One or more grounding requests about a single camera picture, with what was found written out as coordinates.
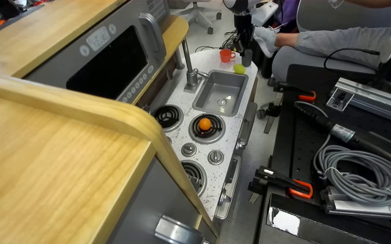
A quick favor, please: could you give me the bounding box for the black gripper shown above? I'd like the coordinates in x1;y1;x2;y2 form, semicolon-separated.
232;11;256;53

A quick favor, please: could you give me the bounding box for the grey toy cup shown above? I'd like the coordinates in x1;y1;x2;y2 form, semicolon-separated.
240;48;254;69

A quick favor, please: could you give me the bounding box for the orange toy cup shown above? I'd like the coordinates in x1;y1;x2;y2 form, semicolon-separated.
218;48;237;65

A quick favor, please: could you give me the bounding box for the foot in white sock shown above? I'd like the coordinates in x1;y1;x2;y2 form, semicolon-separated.
252;26;282;60

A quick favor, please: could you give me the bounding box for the yellow toy lemon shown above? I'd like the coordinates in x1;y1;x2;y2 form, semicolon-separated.
232;63;247;76

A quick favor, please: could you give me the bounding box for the office chair base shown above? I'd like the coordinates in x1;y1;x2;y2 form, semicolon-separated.
176;0;222;35

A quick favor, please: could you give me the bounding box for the purple cloth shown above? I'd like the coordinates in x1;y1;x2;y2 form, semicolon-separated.
275;0;301;27

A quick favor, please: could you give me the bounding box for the grey toy sink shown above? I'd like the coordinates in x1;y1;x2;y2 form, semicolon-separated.
191;69;250;118

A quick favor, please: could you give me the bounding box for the grey toy faucet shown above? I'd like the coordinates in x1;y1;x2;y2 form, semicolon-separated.
179;38;205;94

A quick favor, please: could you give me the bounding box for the grey chair seat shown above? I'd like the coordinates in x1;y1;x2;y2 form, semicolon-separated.
270;45;383;83

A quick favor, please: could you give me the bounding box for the white speckled toy kitchen counter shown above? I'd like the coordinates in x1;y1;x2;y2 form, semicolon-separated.
148;48;260;221

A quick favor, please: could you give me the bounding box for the orange toy ball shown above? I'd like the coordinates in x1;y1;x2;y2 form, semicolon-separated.
198;117;214;133

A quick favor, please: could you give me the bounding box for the grey stove knob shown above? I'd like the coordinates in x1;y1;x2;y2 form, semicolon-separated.
180;141;198;159
206;149;225;167

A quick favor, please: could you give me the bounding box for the black tool with silver band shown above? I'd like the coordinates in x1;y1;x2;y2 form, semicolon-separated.
293;100;391;175

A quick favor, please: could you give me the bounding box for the grey toy microwave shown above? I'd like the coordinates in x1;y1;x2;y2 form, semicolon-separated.
24;0;172;105

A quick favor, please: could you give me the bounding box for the flat wooden shelf top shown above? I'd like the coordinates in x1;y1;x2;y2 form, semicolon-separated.
0;0;129;79

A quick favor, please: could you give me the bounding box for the curved wooden cabinet top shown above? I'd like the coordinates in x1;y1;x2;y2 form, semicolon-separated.
0;71;220;244

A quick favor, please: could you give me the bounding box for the black clamp orange handle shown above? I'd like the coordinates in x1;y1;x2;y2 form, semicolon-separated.
247;164;315;201
266;77;317;105

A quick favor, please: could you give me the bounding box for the grey microwave door handle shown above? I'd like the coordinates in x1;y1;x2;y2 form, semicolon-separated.
138;12;168;65

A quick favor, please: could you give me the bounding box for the black cable on seat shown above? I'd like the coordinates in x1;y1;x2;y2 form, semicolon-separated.
323;46;383;72

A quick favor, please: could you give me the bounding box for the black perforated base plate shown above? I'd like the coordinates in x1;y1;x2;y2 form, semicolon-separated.
254;64;391;244

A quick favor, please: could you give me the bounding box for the aluminium rail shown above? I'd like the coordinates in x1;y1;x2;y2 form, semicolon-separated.
326;76;391;128

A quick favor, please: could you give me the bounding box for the grey coiled cable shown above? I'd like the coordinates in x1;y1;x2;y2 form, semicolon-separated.
312;134;391;209

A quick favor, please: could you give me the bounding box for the silver cabinet door handle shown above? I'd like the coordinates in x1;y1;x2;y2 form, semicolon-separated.
153;213;205;244

